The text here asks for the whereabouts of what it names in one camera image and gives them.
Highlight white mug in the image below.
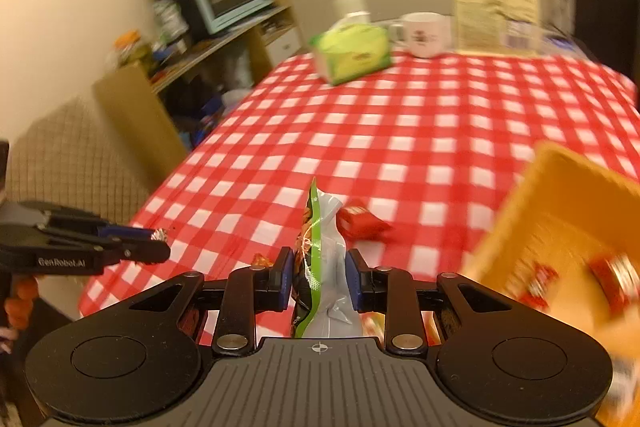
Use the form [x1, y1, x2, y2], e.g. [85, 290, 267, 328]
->
[387, 12, 453, 59]

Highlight red candy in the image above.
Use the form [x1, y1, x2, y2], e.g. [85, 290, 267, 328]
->
[182, 307, 207, 339]

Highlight red checked tablecloth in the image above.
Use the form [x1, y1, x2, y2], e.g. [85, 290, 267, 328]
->
[77, 49, 640, 348]

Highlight dark red white print packet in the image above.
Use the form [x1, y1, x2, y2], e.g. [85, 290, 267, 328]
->
[505, 259, 559, 308]

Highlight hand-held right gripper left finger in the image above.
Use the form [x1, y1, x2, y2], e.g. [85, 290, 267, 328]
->
[125, 248, 294, 356]

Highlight large red snack packet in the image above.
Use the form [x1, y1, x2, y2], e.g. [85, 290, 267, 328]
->
[587, 254, 640, 314]

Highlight green tissue box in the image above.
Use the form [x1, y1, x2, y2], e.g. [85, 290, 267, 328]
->
[307, 23, 393, 86]

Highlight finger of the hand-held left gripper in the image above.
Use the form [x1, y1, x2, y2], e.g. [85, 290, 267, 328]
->
[40, 232, 171, 264]
[47, 214, 155, 240]

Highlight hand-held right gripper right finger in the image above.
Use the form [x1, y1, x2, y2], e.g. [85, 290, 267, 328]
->
[346, 249, 516, 353]

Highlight blue white packet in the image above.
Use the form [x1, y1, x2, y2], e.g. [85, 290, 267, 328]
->
[540, 34, 591, 54]

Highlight yellow green candy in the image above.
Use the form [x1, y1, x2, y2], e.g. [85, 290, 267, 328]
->
[361, 313, 386, 343]

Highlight orange plastic tray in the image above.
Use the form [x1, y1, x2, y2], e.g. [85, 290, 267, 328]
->
[462, 139, 640, 427]

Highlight orange coiled cable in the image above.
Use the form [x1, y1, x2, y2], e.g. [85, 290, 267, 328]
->
[4, 278, 40, 332]

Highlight beige quilted chair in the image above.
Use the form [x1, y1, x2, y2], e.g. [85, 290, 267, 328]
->
[5, 96, 153, 253]

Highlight wooden shelf cabinet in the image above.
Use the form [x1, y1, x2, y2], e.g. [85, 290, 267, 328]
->
[92, 0, 306, 188]

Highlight silver green snack packet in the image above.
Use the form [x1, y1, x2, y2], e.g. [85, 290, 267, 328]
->
[291, 177, 363, 339]

